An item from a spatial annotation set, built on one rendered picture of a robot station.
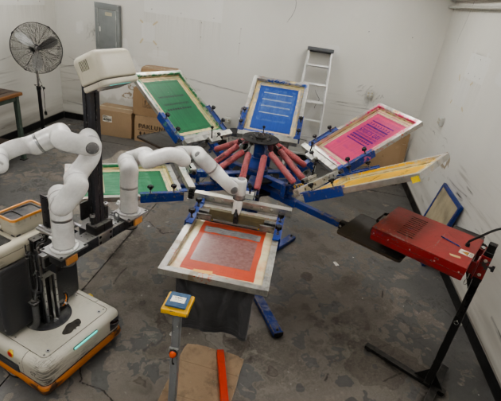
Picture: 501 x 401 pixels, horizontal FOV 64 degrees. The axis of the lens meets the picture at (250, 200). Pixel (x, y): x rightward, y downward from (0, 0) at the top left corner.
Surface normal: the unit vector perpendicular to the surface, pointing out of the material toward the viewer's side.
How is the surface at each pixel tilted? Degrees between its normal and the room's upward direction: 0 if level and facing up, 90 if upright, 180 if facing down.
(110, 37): 90
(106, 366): 0
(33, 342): 0
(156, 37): 90
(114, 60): 64
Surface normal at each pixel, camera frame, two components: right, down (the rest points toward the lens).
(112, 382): 0.13, -0.88
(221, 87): -0.16, 0.43
